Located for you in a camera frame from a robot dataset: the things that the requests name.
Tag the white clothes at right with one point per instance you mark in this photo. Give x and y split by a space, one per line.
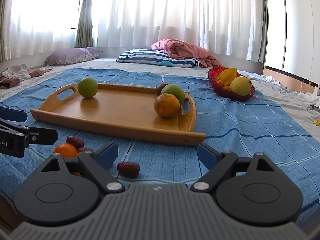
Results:
312 99

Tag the blue striped pillow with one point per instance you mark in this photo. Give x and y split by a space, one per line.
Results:
155 57

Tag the pink clothes pile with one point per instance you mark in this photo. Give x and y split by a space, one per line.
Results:
13 75

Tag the red glass fruit bowl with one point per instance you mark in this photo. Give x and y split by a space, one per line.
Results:
213 73

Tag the red jujube date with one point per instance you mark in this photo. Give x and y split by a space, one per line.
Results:
128 169
75 141
83 149

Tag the dark purple plum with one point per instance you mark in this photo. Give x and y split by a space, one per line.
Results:
159 87

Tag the orange tangerine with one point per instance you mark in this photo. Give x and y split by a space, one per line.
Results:
66 150

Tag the green curtain left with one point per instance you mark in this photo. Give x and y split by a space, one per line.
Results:
84 36

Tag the yellow pear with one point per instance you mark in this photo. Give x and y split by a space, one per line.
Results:
241 85

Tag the yellowish orange fruit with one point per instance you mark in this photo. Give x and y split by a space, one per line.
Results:
166 105

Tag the white sheer curtain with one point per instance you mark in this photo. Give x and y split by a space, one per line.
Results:
226 27

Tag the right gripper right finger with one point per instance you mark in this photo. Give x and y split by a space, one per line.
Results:
220 165

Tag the green curtain right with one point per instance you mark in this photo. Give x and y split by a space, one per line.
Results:
264 33

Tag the purple pillow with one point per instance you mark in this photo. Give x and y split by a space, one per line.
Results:
70 56

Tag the wooden serving tray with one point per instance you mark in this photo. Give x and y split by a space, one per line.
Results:
120 111

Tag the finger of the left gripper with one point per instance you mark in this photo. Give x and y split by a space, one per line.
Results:
13 115
38 135

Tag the green apple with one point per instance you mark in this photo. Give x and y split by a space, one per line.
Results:
174 90
87 87

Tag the pink crumpled quilt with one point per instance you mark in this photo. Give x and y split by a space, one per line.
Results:
180 50

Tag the green curtain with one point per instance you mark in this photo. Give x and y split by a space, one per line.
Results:
84 36
264 33

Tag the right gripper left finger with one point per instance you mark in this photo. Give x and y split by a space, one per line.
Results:
94 167

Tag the yellow starfruit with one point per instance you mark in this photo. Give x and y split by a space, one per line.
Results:
227 75

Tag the grey bed sheet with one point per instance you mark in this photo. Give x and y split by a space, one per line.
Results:
286 98

